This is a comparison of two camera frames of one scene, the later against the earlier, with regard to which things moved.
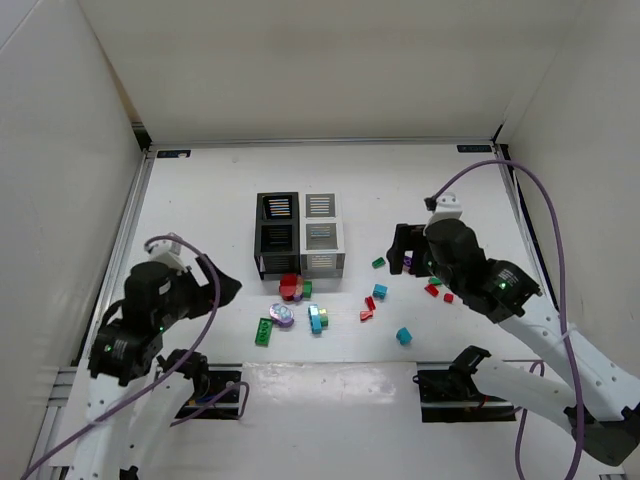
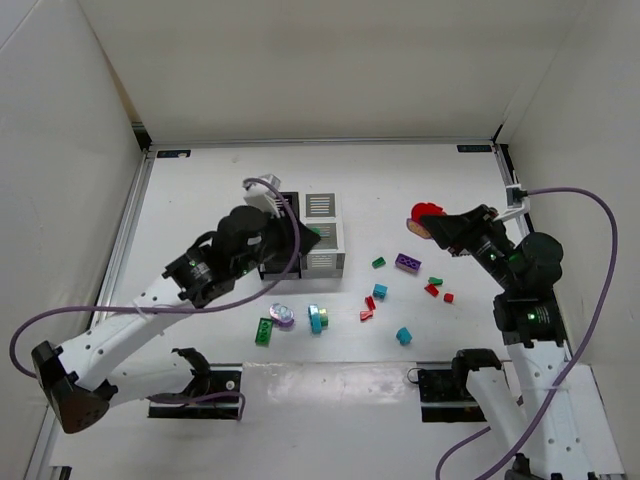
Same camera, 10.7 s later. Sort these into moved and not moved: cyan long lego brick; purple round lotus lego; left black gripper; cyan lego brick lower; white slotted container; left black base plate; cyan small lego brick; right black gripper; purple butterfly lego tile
Moved: purple butterfly lego tile; right black gripper; left black gripper
Not moved: cyan long lego brick; left black base plate; cyan small lego brick; purple round lotus lego; cyan lego brick lower; white slotted container
